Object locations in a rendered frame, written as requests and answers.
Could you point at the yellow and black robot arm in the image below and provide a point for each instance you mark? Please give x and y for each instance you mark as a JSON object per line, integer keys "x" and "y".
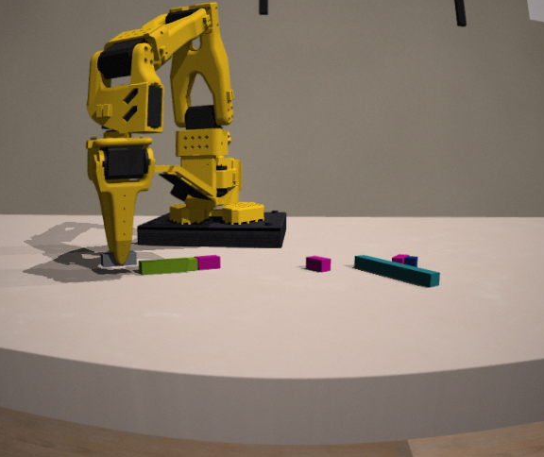
{"x": 138, "y": 106}

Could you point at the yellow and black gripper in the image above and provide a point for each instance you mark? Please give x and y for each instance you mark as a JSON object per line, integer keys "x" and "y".
{"x": 121, "y": 159}

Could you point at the turquoise rod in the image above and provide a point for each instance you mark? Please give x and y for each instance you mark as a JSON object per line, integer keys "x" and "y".
{"x": 397, "y": 270}

